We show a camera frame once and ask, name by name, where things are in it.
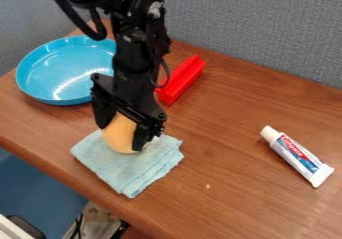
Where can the yellow orange ball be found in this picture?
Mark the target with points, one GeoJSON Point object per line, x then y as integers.
{"type": "Point", "coordinates": [118, 134]}

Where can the light blue folded cloth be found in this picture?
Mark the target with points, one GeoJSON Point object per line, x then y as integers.
{"type": "Point", "coordinates": [129, 173]}

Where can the white toothpaste tube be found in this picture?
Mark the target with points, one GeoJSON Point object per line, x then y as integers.
{"type": "Point", "coordinates": [304, 161]}

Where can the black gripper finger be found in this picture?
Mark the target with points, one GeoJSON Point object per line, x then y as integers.
{"type": "Point", "coordinates": [147, 130]}
{"type": "Point", "coordinates": [105, 109]}

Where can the red plastic block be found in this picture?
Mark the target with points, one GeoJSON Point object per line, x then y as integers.
{"type": "Point", "coordinates": [183, 76]}

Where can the blue plate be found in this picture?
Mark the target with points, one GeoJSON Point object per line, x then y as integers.
{"type": "Point", "coordinates": [54, 73]}

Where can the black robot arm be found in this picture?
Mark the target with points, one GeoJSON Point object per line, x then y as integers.
{"type": "Point", "coordinates": [137, 22]}

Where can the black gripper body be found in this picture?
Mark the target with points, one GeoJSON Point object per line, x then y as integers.
{"type": "Point", "coordinates": [133, 89]}

